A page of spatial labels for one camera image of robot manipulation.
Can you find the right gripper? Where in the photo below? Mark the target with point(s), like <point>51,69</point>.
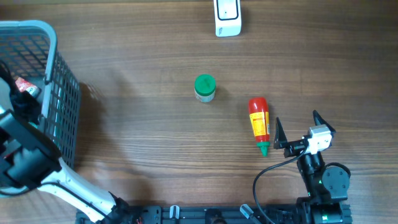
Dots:
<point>280,140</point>

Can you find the red sauce bottle green cap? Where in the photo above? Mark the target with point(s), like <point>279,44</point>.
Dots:
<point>259,118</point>

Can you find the green lid jar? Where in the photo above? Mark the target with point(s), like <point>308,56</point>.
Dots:
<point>205,88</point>

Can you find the red white small packet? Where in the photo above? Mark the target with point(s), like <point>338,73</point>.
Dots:
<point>23,85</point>

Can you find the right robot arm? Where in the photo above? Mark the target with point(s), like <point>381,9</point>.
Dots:
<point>326,184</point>

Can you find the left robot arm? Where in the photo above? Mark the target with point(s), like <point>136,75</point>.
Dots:
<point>31,161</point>

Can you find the white barcode scanner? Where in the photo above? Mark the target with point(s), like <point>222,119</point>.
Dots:
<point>228,20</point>

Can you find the grey plastic mesh basket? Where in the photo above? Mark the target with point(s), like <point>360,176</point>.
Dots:
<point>29,49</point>

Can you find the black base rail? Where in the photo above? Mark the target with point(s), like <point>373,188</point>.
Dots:
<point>286,214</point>

